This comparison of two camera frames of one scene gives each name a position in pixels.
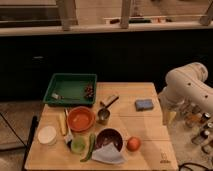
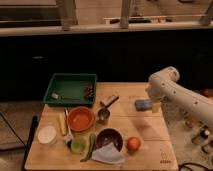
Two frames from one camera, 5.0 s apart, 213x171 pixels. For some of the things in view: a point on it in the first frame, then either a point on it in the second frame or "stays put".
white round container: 47,135 stays put
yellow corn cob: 62,123 stays put
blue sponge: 144,104 stays put
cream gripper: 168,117 → 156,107
